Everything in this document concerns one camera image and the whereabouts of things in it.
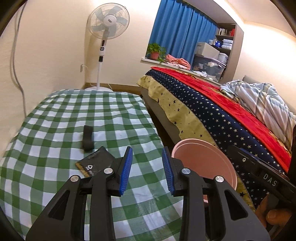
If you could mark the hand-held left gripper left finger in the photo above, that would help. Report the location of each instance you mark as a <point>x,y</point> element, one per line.
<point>124,171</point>

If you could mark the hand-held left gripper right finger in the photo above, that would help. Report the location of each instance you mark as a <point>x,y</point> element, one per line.
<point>167,171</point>

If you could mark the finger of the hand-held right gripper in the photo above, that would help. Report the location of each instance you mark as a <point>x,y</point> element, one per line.
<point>242,157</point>

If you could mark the black foil packet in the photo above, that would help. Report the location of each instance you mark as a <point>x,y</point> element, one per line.
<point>97,160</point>

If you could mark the pink plastic basin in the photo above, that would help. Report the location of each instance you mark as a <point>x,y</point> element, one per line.
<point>203,160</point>

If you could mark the person's right hand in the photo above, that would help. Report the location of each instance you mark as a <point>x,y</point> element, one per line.
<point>275,216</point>

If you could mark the navy starred bed sheet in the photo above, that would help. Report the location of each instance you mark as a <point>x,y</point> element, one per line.
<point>208,120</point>

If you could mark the blue plaid quilt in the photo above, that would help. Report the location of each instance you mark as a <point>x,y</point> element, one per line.
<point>259,97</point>

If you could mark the yellow starred bed skirt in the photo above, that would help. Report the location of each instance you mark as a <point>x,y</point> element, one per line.
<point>166,102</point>

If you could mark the red floral blanket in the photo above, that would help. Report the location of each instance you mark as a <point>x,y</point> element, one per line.
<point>208,90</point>

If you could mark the grey headboard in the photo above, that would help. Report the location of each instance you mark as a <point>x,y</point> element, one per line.
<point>251,78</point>

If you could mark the green checked tablecloth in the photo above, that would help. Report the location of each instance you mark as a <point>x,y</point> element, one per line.
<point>69,111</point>

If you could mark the white crumpled cloth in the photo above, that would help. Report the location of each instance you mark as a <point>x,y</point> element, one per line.
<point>207,74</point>

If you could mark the clear storage box purple lid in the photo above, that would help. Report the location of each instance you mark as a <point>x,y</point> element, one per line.
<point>208,66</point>

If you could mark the small clear lidded container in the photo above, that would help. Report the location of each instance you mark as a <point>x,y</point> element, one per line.
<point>223,58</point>

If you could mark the pink folded cloth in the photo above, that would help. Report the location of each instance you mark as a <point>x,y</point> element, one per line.
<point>178,61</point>

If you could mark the beige bookshelf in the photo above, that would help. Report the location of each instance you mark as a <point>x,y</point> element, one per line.
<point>238,46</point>

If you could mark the stack of white towels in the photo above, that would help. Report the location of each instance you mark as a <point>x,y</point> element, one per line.
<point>227,43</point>

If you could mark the blue and white packets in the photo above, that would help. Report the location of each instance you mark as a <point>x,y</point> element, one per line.
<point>215,42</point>

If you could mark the green potted plant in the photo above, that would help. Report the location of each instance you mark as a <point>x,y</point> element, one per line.
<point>155,48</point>

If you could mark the row of books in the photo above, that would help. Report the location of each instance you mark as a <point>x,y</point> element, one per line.
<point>225,31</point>

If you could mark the blue curtain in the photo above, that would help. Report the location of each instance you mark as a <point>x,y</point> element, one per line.
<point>180,30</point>

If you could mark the white standing fan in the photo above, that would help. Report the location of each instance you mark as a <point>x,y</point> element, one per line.
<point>108,20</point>

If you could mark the white wall socket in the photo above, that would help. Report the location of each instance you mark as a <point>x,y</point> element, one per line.
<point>82,68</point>

